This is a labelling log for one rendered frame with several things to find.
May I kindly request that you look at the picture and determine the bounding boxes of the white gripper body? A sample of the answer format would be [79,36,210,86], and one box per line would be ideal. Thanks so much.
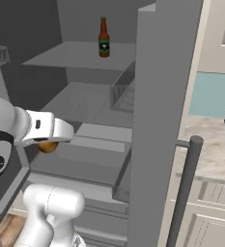
[51,117,75,144]

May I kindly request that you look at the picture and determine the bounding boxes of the orange brown sweet potato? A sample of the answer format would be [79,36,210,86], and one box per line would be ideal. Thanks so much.
[37,140,60,154]

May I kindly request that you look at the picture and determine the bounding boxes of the grey glass fridge shelf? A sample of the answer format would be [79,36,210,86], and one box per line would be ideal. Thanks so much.
[40,80,134,129]
[21,41,137,71]

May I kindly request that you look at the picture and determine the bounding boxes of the clear fridge drawer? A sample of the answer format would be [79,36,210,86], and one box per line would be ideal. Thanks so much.
[109,60,136,114]

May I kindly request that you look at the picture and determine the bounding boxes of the grey fridge door with bins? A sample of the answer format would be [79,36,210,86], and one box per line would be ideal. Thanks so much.
[0,30,32,220]

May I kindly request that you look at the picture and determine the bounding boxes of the brown beer bottle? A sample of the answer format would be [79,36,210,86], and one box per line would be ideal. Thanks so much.
[98,16,111,59]

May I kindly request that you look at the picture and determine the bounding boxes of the grey fridge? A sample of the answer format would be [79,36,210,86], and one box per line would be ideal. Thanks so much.
[0,0,156,247]

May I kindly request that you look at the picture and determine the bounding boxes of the clear door bin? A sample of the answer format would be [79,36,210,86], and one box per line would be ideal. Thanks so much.
[111,147,133,205]

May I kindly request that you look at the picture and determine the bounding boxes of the cream base cupboards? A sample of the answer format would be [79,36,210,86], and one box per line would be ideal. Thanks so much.
[157,173,225,247]

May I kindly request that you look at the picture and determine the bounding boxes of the dark grey door handle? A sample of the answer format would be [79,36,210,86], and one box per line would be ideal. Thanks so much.
[165,134,205,247]

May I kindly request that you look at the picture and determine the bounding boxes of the cream wall cupboard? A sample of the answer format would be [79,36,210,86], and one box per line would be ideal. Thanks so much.
[197,0,225,75]

